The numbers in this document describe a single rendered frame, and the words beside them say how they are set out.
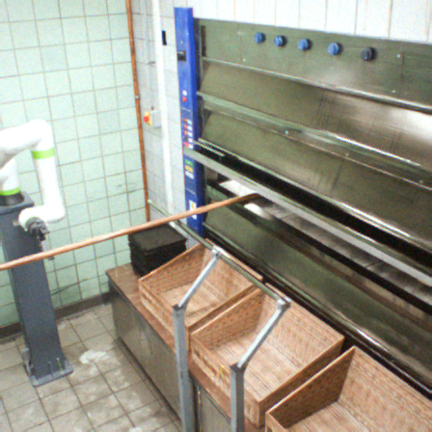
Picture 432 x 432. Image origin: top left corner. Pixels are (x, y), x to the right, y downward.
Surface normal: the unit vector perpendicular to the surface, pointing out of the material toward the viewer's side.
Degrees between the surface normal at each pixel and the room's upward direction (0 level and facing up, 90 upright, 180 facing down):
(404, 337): 70
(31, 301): 90
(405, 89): 88
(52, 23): 90
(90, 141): 90
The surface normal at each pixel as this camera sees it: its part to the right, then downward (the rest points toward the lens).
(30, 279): 0.54, 0.35
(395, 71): -0.84, 0.28
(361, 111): -0.80, -0.07
